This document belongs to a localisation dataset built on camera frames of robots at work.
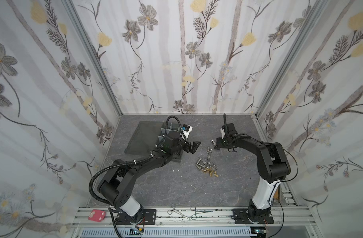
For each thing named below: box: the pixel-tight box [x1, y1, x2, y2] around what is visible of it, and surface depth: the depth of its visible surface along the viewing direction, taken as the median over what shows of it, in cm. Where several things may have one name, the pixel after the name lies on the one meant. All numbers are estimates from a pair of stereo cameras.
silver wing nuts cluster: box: [195, 155, 218, 171], surface depth 95 cm
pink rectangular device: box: [87, 209, 107, 223], surface depth 75 cm
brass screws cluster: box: [201, 167, 220, 178], surface depth 92 cm
